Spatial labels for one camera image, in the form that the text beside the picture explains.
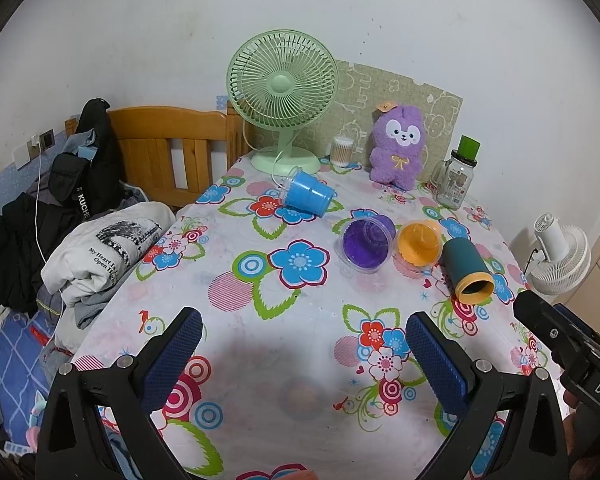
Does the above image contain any dark teal cup yellow rim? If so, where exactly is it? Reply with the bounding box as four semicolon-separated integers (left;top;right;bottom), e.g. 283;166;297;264
441;237;494;304

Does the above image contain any orange plastic cup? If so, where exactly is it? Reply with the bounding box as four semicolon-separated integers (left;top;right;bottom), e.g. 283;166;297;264
394;219;443;270

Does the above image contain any purple plastic cup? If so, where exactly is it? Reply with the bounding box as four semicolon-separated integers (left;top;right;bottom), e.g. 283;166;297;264
336;214;396;274

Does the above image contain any blue plastic cup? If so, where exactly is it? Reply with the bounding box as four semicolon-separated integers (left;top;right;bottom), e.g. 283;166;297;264
280;166;336;217

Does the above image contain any white floor fan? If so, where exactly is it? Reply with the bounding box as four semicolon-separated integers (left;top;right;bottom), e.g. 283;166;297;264
524;212;592;297

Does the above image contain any blue checkered bed sheet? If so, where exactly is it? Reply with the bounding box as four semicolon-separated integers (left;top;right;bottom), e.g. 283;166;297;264
0;312;53;454

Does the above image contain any floral tablecloth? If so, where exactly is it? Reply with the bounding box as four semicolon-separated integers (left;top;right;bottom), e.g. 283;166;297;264
74;158;552;479

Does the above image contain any white printed t-shirt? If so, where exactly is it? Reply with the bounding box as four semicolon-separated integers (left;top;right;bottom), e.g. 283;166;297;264
41;202;174;307

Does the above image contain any black jacket pile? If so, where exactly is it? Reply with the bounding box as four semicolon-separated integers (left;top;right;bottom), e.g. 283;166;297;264
0;98;128;315

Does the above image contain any glass jar green lid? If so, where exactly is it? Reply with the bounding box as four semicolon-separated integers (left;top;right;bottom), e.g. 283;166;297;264
431;136;480;210

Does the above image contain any purple plush bunny toy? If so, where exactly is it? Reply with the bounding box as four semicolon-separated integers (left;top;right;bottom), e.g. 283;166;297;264
370;105;427;191

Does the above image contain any cotton swab container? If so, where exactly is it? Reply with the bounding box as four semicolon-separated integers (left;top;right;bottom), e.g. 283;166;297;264
329;136;355;168

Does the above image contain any beige patterned foam mat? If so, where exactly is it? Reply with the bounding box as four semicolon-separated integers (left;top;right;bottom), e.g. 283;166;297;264
294;61;463;181

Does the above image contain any green desk fan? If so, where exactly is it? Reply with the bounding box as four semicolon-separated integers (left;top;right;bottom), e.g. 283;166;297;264
226;29;338;177

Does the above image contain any wall power outlet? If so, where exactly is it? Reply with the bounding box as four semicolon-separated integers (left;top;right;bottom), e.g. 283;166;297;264
12;129;55;170

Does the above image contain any white charging cable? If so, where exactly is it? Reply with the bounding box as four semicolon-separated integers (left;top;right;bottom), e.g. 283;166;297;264
32;135;67;311

